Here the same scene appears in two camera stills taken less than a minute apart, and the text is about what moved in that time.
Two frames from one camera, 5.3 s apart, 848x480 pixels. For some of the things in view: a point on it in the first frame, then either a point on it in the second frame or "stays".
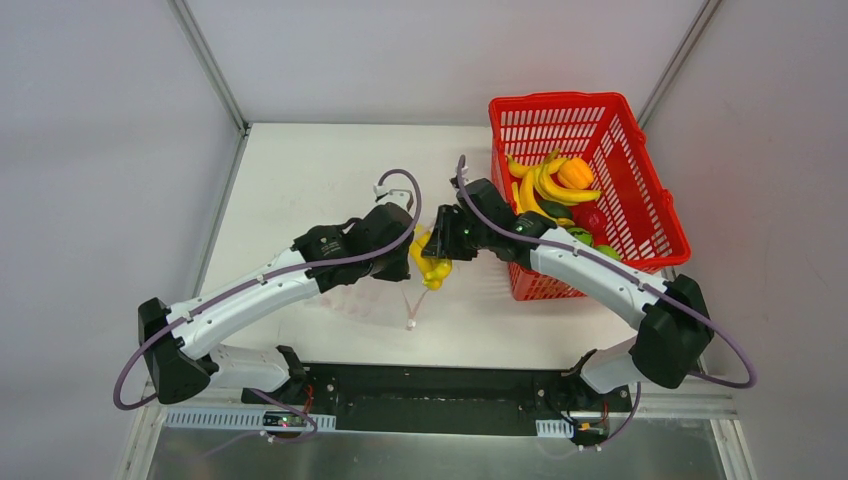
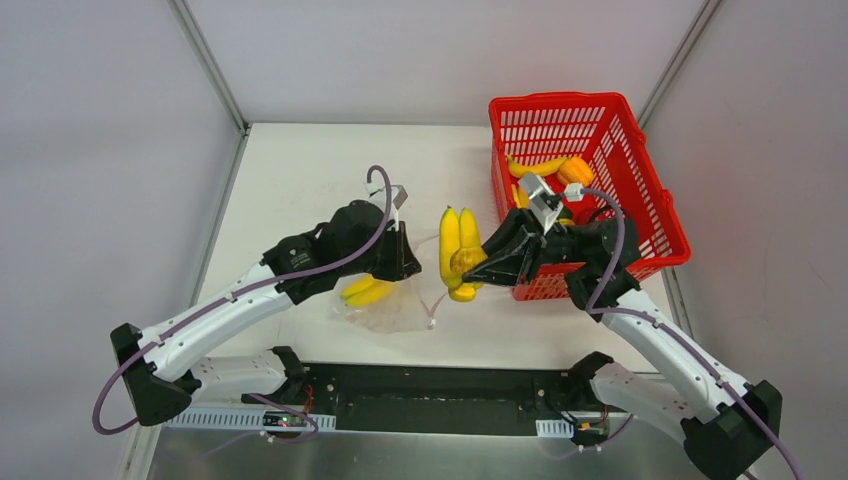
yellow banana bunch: (541, 182) -> (460, 250)
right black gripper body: (442, 240) -> (525, 248)
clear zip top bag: (386, 304) stays
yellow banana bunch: (433, 270) -> (368, 292)
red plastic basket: (634, 214) stays
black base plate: (446, 397) stays
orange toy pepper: (576, 173) stays
